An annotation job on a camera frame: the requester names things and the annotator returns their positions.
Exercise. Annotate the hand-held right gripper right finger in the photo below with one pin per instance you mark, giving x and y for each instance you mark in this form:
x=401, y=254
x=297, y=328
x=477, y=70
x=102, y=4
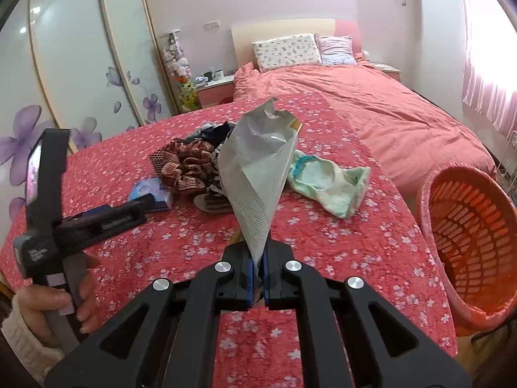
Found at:
x=270, y=291

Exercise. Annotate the pink and white nightstand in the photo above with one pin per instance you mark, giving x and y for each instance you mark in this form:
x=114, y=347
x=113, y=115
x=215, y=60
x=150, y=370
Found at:
x=216, y=91

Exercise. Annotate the orange plastic basket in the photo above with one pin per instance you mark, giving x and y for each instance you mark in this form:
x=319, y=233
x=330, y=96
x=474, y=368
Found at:
x=464, y=230

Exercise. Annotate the pale green sock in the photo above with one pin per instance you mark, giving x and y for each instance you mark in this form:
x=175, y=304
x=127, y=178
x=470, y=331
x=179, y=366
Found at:
x=331, y=182

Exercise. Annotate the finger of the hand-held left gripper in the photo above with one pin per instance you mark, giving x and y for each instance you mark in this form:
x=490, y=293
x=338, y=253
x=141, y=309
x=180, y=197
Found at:
x=113, y=220

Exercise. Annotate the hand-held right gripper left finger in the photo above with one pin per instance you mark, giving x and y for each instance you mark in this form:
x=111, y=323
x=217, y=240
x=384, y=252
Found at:
x=249, y=291

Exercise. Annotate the pink duvet bed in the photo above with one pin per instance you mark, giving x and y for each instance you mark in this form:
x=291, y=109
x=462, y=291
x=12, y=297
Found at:
x=363, y=105

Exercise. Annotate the white wall socket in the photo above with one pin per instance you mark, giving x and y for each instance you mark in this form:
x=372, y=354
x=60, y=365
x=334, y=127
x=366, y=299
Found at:
x=212, y=24

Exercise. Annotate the person's left forearm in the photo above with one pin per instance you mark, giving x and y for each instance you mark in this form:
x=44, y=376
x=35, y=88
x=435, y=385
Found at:
x=20, y=339

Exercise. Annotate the hanging stuffed toys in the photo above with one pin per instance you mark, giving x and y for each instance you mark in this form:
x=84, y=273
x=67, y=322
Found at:
x=179, y=68

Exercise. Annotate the dark cloth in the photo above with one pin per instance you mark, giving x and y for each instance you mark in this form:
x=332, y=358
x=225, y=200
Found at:
x=210, y=133

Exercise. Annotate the small wooden nightstand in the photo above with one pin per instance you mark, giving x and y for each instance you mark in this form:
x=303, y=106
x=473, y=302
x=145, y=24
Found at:
x=387, y=70

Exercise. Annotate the silver foil snack bag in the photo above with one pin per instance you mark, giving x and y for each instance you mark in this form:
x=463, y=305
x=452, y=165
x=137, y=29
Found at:
x=254, y=169

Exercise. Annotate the light blue squeeze tube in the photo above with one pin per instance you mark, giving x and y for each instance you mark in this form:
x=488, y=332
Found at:
x=149, y=192

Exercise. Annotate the cream and pink headboard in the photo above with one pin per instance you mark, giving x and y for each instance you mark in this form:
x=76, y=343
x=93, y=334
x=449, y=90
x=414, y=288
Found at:
x=282, y=28

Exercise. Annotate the beige ribbed cloth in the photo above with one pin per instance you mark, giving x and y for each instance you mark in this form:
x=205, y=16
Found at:
x=212, y=203

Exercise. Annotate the pink curtain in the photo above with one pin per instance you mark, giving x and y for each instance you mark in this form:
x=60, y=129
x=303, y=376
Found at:
x=488, y=48

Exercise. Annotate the brown checkered scrunchie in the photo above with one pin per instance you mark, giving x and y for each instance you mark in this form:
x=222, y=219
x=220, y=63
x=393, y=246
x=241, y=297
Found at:
x=183, y=167

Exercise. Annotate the person's left hand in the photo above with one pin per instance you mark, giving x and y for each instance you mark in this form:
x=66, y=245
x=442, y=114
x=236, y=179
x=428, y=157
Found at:
x=40, y=299

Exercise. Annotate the flower-print sliding wardrobe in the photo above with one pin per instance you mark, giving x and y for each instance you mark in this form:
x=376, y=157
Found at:
x=80, y=48

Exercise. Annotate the white floral pillow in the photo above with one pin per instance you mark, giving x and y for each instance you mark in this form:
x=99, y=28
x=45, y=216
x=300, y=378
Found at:
x=286, y=50

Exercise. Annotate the red floral tablecloth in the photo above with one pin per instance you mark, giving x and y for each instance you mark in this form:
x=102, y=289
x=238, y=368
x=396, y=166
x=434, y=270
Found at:
x=343, y=250

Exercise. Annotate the pink striped pillow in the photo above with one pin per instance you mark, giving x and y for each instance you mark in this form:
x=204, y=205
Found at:
x=335, y=50

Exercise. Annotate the black checkered mesh band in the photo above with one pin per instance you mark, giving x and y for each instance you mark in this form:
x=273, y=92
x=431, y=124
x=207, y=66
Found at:
x=214, y=182

